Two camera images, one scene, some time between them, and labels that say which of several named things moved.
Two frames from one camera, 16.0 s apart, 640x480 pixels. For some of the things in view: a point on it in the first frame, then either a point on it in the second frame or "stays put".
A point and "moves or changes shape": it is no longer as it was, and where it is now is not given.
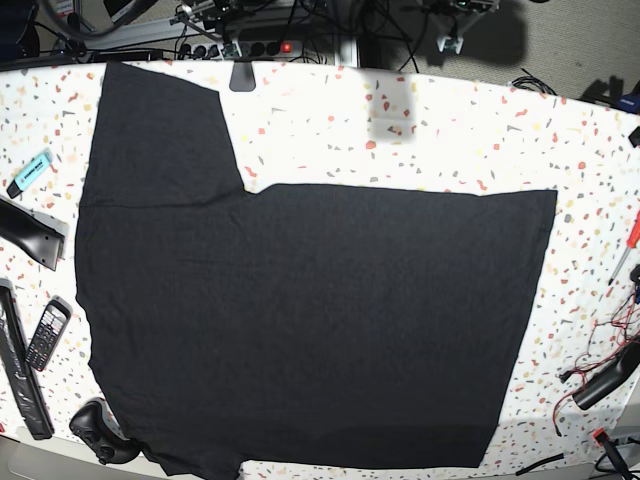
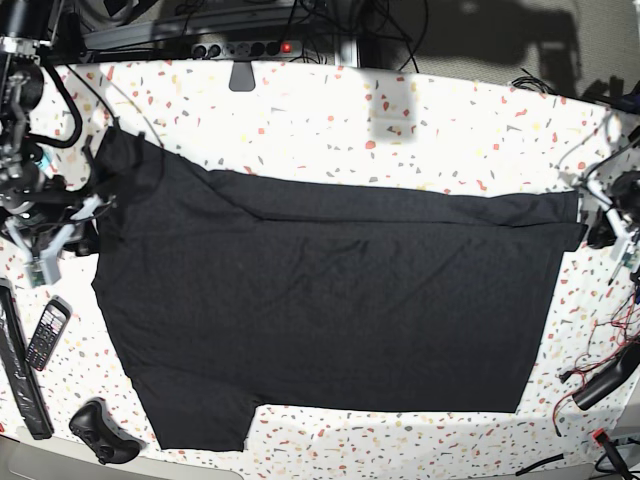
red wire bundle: x=610 y=335 stays put
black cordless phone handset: x=49 y=333 stays put
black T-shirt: x=277 y=323 moves or changes shape
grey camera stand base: x=242 y=76 stays put
